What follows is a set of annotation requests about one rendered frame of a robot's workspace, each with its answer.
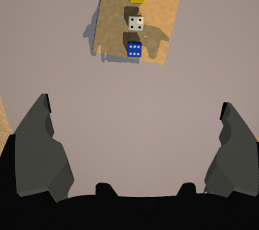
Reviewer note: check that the blue die with white pips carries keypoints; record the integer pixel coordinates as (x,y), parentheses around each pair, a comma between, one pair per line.
(134,49)

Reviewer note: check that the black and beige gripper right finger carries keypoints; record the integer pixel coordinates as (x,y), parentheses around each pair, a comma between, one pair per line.
(234,171)

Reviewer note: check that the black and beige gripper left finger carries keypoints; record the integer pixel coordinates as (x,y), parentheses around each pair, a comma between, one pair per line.
(34,169)

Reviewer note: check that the grey die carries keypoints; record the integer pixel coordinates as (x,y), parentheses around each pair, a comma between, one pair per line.
(135,23)

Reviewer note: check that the tan mat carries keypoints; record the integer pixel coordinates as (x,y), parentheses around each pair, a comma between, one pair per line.
(112,34)

